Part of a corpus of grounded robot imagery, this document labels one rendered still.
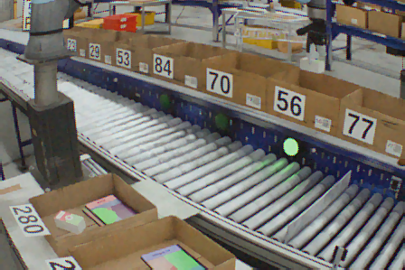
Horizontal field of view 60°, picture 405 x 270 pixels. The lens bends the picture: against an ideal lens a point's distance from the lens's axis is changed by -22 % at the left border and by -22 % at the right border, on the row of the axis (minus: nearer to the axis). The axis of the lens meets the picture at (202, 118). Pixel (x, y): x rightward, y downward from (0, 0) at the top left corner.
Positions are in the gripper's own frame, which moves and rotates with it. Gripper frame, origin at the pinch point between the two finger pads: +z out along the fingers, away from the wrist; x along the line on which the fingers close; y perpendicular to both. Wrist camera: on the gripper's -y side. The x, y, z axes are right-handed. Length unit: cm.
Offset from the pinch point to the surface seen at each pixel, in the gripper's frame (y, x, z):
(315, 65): 2.9, -2.8, 0.9
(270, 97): -16.7, -8.1, 18.9
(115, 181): -25, -84, 33
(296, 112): -2.0, -8.4, 21.7
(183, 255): 17, -91, 38
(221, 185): -7, -49, 41
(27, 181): -60, -111, 41
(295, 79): -19.2, 16.2, 15.9
